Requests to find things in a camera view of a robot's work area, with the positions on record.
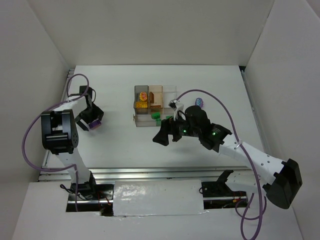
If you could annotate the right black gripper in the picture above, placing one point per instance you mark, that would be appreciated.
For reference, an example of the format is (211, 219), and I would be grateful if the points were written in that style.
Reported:
(171, 130)

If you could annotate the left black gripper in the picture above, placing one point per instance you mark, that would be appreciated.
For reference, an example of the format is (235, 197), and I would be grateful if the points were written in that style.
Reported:
(90, 115)

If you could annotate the purple lego brick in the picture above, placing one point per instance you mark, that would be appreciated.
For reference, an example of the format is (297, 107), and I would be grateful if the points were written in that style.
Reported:
(94, 124)

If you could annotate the brown lego brick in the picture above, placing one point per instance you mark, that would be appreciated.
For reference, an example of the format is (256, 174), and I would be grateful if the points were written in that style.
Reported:
(155, 106)

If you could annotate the yellow lego brick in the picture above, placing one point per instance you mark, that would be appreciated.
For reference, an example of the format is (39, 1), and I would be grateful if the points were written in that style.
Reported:
(143, 96)
(141, 105)

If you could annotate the brown yellow lego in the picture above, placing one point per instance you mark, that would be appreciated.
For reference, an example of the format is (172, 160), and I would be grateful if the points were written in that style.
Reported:
(151, 98)

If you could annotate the purple butterfly lego piece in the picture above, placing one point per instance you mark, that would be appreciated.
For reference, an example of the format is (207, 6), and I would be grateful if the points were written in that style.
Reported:
(199, 102)

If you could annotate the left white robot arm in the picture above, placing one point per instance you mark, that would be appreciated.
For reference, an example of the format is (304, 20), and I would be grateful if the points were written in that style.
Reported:
(59, 128)

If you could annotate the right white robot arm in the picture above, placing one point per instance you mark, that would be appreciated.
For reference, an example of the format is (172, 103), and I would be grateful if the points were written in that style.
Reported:
(281, 180)

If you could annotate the clear long plastic container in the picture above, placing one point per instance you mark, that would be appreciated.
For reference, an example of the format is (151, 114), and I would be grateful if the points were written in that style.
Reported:
(145, 120)

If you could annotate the smoky grey plastic container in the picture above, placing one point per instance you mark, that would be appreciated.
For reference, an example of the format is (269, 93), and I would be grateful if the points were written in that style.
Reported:
(137, 90)

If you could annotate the clear square plastic container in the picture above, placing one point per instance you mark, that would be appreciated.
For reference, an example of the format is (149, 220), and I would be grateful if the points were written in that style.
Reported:
(169, 92)

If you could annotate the orange tinted plastic container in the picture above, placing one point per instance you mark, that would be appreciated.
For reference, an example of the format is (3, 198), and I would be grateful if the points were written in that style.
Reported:
(158, 96)

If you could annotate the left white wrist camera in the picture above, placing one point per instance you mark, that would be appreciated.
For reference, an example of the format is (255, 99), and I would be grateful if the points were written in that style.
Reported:
(90, 92)

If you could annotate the aluminium frame rail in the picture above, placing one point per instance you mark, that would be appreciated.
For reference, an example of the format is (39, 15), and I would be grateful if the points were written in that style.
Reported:
(106, 175)

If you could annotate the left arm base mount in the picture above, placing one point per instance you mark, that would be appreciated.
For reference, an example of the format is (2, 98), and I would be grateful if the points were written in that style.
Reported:
(100, 202)

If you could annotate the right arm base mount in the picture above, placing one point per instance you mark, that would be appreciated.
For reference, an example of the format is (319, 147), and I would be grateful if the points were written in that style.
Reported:
(218, 196)

